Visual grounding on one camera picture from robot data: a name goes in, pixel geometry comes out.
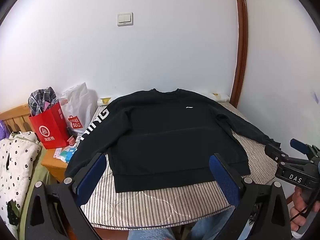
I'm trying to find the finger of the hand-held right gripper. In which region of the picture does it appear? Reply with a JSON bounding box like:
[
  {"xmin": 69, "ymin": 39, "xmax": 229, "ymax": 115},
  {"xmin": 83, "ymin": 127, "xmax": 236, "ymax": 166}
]
[
  {"xmin": 264, "ymin": 143, "xmax": 310, "ymax": 165},
  {"xmin": 290, "ymin": 138, "xmax": 320, "ymax": 160}
]

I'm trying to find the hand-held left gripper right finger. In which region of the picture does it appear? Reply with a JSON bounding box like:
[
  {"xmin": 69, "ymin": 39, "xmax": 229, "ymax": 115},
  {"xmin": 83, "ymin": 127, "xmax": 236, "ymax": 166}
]
[{"xmin": 209, "ymin": 153, "xmax": 292, "ymax": 240}]

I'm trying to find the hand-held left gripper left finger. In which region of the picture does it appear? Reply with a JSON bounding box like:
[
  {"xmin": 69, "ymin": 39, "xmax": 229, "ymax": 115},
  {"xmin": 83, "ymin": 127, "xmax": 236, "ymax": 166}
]
[{"xmin": 25, "ymin": 152, "xmax": 108, "ymax": 240}]

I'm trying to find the black sweatshirt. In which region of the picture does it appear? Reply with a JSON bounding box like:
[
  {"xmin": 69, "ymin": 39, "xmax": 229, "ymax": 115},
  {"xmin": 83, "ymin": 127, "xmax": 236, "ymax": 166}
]
[{"xmin": 64, "ymin": 88, "xmax": 281, "ymax": 193}]

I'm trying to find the person's right hand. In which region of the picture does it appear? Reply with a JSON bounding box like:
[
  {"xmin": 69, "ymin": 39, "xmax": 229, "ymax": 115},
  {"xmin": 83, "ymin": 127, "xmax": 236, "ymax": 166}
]
[{"xmin": 290, "ymin": 187, "xmax": 311, "ymax": 232}]

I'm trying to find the blue and white box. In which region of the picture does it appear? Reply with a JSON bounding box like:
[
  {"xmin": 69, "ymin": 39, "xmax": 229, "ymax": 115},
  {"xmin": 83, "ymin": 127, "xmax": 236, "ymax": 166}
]
[{"xmin": 59, "ymin": 147, "xmax": 77, "ymax": 162}]

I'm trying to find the wooden nightstand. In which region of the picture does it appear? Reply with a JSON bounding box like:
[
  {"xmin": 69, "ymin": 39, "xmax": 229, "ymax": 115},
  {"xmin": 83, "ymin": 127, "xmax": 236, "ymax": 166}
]
[{"xmin": 41, "ymin": 144, "xmax": 77, "ymax": 183}]

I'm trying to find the green bed sheet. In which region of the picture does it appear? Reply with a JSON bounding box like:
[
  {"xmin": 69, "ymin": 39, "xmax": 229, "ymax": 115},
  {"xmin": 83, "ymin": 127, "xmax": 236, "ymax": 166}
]
[{"xmin": 18, "ymin": 144, "xmax": 59, "ymax": 240}]

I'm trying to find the red paper bag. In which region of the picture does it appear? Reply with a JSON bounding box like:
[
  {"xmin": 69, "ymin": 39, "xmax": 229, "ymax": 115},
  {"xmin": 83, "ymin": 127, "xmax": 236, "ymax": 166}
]
[{"xmin": 28, "ymin": 102, "xmax": 70, "ymax": 150}]

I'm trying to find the striped bed mattress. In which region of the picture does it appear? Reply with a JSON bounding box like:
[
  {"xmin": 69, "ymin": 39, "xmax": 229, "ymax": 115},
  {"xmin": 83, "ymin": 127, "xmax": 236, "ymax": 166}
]
[{"xmin": 80, "ymin": 100, "xmax": 281, "ymax": 228}]

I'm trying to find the white plastic bag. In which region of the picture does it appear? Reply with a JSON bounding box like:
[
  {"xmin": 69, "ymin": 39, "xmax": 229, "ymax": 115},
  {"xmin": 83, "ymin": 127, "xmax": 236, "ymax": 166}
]
[{"xmin": 59, "ymin": 82, "xmax": 98, "ymax": 136}]

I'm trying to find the floral white quilt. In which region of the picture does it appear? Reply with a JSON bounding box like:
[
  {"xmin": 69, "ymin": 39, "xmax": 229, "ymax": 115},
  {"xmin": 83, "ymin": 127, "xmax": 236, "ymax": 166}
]
[{"xmin": 0, "ymin": 131, "xmax": 42, "ymax": 222}]

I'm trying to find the rolled white duck-print mat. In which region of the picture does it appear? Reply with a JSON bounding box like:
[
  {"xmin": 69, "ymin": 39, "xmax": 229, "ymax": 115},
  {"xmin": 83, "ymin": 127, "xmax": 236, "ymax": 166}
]
[{"xmin": 97, "ymin": 92, "xmax": 231, "ymax": 107}]

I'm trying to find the plaid cloth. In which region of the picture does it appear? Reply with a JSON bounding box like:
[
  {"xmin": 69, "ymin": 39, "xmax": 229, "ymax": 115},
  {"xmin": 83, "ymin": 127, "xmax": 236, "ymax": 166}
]
[{"xmin": 27, "ymin": 87, "xmax": 59, "ymax": 117}]

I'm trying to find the wooden headboard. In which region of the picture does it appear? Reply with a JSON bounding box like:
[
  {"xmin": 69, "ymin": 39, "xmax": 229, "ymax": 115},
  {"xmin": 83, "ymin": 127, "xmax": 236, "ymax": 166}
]
[{"xmin": 0, "ymin": 102, "xmax": 32, "ymax": 133}]

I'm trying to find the purple cloth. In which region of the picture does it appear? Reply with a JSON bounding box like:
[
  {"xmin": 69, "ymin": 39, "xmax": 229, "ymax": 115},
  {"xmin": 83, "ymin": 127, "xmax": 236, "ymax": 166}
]
[{"xmin": 0, "ymin": 119, "xmax": 11, "ymax": 140}]

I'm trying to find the black cable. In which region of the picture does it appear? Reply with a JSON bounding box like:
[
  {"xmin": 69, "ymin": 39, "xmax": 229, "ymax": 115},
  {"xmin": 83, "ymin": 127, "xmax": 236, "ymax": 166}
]
[{"xmin": 291, "ymin": 199, "xmax": 316, "ymax": 221}]

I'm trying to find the brown wooden door frame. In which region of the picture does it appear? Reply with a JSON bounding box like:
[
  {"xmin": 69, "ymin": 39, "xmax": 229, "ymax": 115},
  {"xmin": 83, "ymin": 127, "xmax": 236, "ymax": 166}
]
[{"xmin": 229, "ymin": 0, "xmax": 248, "ymax": 109}]

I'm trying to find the white light switch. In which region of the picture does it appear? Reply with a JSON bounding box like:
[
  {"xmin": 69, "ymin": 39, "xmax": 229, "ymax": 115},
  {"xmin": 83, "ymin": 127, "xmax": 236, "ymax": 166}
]
[{"xmin": 117, "ymin": 12, "xmax": 134, "ymax": 27}]

